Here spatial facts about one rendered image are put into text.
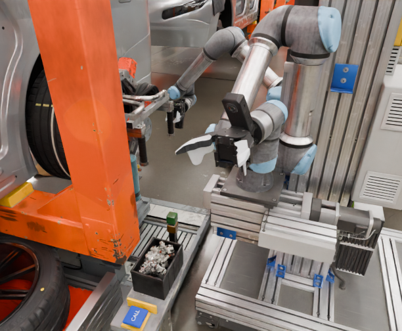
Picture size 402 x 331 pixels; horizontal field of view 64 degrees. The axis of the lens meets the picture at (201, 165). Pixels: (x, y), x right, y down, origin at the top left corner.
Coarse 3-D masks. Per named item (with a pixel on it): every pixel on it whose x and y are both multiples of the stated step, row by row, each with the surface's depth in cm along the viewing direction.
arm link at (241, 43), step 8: (232, 32) 165; (240, 32) 172; (240, 40) 168; (240, 48) 168; (248, 48) 170; (232, 56) 173; (240, 56) 171; (272, 72) 169; (264, 80) 170; (272, 80) 169; (280, 80) 168
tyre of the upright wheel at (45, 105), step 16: (32, 96) 147; (48, 96) 145; (32, 112) 146; (48, 112) 144; (32, 128) 148; (48, 128) 145; (32, 144) 151; (48, 144) 148; (48, 160) 155; (64, 160) 150; (64, 176) 164
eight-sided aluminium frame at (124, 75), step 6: (120, 72) 161; (126, 72) 166; (120, 78) 162; (126, 78) 167; (132, 78) 173; (126, 84) 176; (132, 84) 174; (132, 90) 184; (144, 102) 191; (132, 144) 194; (132, 150) 195; (138, 150) 193; (138, 156) 194
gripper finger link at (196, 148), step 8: (208, 136) 71; (184, 144) 68; (192, 144) 69; (200, 144) 70; (208, 144) 70; (176, 152) 68; (184, 152) 68; (192, 152) 71; (200, 152) 71; (208, 152) 72; (192, 160) 72; (200, 160) 72
